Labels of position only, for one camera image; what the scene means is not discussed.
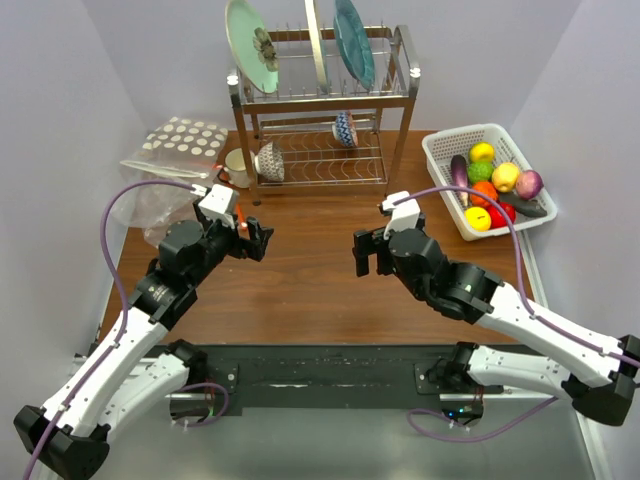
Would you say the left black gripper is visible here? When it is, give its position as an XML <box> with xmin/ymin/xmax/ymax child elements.
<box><xmin>188</xmin><ymin>199</ymin><xmax>272</xmax><ymax>287</ymax></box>

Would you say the yellow round fruit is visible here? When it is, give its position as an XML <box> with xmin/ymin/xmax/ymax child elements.
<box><xmin>465</xmin><ymin>206</ymin><xmax>492</xmax><ymax>232</ymax></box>

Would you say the polka dot zip bag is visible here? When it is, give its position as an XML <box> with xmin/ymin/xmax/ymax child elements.
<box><xmin>121</xmin><ymin>116</ymin><xmax>229</xmax><ymax>180</ymax></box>

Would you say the red apple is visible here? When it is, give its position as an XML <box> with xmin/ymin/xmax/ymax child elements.
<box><xmin>487</xmin><ymin>202</ymin><xmax>516</xmax><ymax>229</ymax></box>

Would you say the orange tangerine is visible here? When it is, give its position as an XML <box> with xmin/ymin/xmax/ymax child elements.
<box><xmin>469</xmin><ymin>181</ymin><xmax>499</xmax><ymax>209</ymax></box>

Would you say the purple onion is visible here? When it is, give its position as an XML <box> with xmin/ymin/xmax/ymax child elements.
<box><xmin>515</xmin><ymin>170</ymin><xmax>544</xmax><ymax>200</ymax></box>

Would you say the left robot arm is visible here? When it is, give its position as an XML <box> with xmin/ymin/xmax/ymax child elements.
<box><xmin>14</xmin><ymin>217</ymin><xmax>274</xmax><ymax>479</ymax></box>

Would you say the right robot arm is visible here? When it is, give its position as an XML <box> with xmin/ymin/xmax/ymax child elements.
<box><xmin>353</xmin><ymin>228</ymin><xmax>639</xmax><ymax>426</ymax></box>

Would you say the clear orange-zip plastic bag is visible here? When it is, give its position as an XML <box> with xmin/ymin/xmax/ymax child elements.
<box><xmin>110</xmin><ymin>184</ymin><xmax>196</xmax><ymax>247</ymax></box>

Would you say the cream enamel mug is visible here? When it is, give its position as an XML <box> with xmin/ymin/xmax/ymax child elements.
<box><xmin>216</xmin><ymin>148</ymin><xmax>251</xmax><ymax>189</ymax></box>

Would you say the brown patterned bowl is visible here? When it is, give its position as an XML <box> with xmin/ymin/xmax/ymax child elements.
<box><xmin>254</xmin><ymin>142</ymin><xmax>285</xmax><ymax>182</ymax></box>

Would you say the steel dish rack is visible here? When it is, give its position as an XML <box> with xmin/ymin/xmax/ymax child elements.
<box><xmin>226</xmin><ymin>25</ymin><xmax>421</xmax><ymax>205</ymax></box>

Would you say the blue patterned bowl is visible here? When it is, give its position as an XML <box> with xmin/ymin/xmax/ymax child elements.
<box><xmin>332</xmin><ymin>111</ymin><xmax>358</xmax><ymax>148</ymax></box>

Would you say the purple eggplant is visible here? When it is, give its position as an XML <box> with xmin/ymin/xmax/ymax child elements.
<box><xmin>450</xmin><ymin>155</ymin><xmax>470</xmax><ymax>208</ymax></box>

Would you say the green bumpy fruit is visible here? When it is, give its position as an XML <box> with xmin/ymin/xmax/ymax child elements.
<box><xmin>467</xmin><ymin>163</ymin><xmax>494</xmax><ymax>185</ymax></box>

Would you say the yellow lemon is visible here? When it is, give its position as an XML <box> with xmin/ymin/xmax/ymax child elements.
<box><xmin>468</xmin><ymin>142</ymin><xmax>495</xmax><ymax>163</ymax></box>

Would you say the yellow apple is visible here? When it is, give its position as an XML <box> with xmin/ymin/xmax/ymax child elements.
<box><xmin>491</xmin><ymin>162</ymin><xmax>520</xmax><ymax>193</ymax></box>

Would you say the dark grey avocado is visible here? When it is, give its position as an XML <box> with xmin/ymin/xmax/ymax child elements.
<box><xmin>499</xmin><ymin>192</ymin><xmax>548</xmax><ymax>218</ymax></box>

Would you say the mint green flower plate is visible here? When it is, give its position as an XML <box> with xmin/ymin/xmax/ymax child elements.
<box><xmin>225</xmin><ymin>0</ymin><xmax>280</xmax><ymax>94</ymax></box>

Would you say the teal blue plate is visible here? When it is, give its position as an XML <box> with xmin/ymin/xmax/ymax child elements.
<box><xmin>333</xmin><ymin>0</ymin><xmax>375</xmax><ymax>91</ymax></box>

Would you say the beige edge-on plate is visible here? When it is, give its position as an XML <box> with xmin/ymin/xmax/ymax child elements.
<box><xmin>304</xmin><ymin>0</ymin><xmax>330</xmax><ymax>95</ymax></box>

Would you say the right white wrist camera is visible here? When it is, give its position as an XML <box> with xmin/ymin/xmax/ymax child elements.
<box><xmin>379</xmin><ymin>191</ymin><xmax>426</xmax><ymax>240</ymax></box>

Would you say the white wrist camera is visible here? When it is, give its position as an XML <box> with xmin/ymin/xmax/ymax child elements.
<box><xmin>198</xmin><ymin>184</ymin><xmax>239</xmax><ymax>230</ymax></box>
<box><xmin>379</xmin><ymin>191</ymin><xmax>426</xmax><ymax>240</ymax></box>

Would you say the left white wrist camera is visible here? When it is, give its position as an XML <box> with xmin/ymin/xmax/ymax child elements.
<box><xmin>198</xmin><ymin>184</ymin><xmax>239</xmax><ymax>230</ymax></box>

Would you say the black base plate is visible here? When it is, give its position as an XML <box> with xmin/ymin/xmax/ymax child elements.
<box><xmin>144</xmin><ymin>342</ymin><xmax>506</xmax><ymax>419</ymax></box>

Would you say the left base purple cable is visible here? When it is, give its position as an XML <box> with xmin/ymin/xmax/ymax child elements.
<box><xmin>169</xmin><ymin>382</ymin><xmax>231</xmax><ymax>429</ymax></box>

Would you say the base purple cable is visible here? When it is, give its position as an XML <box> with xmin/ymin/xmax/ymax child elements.
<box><xmin>169</xmin><ymin>382</ymin><xmax>231</xmax><ymax>429</ymax></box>
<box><xmin>405</xmin><ymin>394</ymin><xmax>559</xmax><ymax>444</ymax></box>

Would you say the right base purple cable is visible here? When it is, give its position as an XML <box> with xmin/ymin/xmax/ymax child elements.
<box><xmin>405</xmin><ymin>394</ymin><xmax>559</xmax><ymax>444</ymax></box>

